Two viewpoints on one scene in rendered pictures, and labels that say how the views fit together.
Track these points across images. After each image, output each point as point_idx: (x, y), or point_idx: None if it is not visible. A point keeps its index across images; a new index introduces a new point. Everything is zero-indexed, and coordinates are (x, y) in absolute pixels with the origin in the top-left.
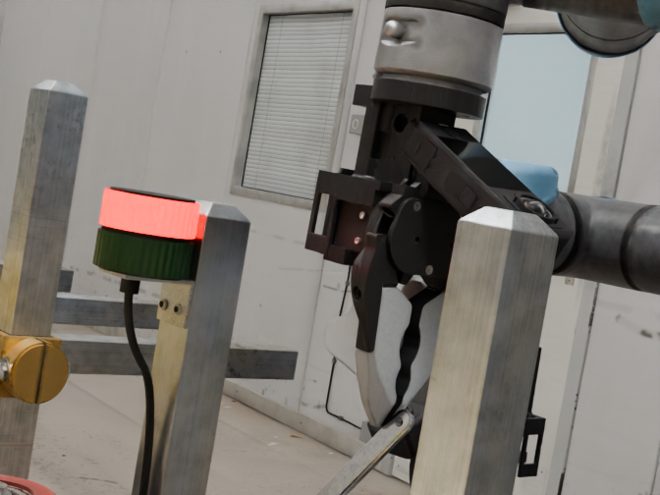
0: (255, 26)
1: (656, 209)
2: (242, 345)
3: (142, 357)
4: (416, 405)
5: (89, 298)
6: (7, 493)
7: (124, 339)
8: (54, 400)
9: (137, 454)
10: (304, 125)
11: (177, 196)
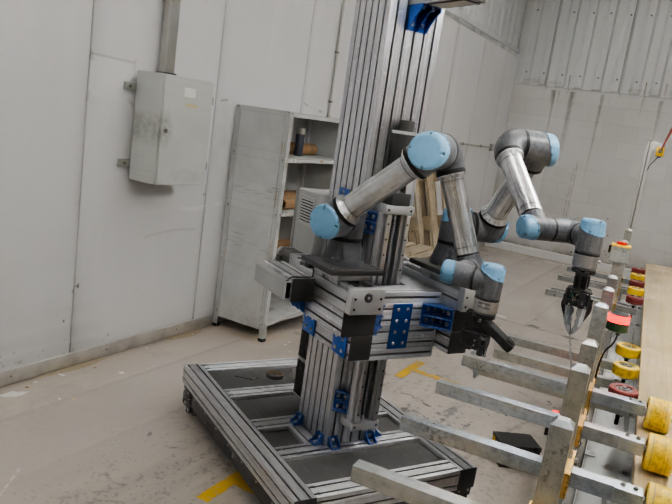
0: None
1: (474, 261)
2: (485, 359)
3: (608, 346)
4: (505, 336)
5: (479, 391)
6: (621, 387)
7: (535, 373)
8: None
9: (595, 368)
10: None
11: (613, 312)
